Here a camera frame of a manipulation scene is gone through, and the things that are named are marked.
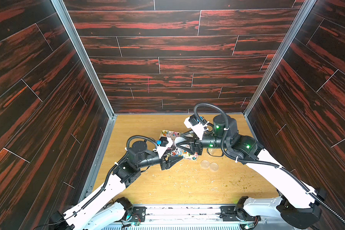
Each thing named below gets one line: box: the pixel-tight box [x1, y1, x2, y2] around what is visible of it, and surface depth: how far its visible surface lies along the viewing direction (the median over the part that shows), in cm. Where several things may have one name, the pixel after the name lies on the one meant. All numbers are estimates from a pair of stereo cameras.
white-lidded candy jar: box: [171, 147, 188, 157], surface depth 64 cm
